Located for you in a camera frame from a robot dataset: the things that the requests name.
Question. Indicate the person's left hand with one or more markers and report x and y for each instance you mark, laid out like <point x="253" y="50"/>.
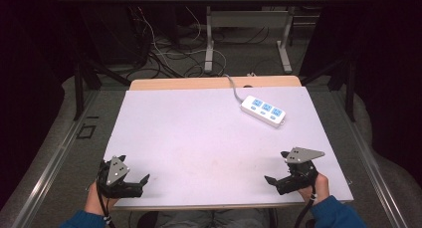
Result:
<point x="93" y="203"/>

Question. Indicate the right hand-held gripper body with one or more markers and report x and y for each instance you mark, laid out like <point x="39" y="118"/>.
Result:
<point x="302" y="171"/>

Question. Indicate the person's right hand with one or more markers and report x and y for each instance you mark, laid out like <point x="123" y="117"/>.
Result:
<point x="318" y="188"/>

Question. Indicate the white power strip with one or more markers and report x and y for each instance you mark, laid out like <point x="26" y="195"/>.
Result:
<point x="263" y="110"/>

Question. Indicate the white metal frame desk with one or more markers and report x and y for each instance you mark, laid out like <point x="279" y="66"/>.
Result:
<point x="249" y="20"/>

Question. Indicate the aluminium floor rail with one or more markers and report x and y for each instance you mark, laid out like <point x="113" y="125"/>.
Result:
<point x="375" y="168"/>
<point x="49" y="168"/>

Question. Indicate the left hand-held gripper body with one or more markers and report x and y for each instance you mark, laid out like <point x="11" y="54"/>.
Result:
<point x="114" y="173"/>

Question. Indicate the black metal stand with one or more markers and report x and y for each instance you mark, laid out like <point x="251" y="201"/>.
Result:
<point x="349" y="88"/>
<point x="79" y="88"/>

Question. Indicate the person's legs grey pants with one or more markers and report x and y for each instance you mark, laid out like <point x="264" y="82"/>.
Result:
<point x="212" y="218"/>

